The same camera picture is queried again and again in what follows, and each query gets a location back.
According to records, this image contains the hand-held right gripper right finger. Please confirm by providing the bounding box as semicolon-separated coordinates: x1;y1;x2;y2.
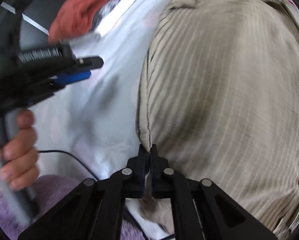
149;144;278;240

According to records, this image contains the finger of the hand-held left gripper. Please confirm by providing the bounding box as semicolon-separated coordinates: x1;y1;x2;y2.
49;70;92;90
74;56;104;71

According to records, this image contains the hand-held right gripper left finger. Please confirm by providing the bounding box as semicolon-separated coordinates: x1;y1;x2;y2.
18;144;148;240

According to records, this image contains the olive striped shirt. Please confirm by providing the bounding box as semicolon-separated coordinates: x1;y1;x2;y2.
136;0;299;238

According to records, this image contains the person's left hand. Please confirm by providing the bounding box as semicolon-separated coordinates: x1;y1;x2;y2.
0;110;40;190

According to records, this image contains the dark floral folded garment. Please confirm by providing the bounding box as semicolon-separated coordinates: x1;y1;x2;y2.
92;0;132;29

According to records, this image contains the orange fleece folded garment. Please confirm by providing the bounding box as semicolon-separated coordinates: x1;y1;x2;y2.
49;0;130;44

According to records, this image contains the white folded garment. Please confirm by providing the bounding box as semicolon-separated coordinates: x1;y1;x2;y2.
93;0;145;39

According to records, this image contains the dark wardrobe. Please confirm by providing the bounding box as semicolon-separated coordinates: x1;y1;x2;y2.
0;0;90;55

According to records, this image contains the black cable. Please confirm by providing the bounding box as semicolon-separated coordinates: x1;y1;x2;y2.
37;150;175;240

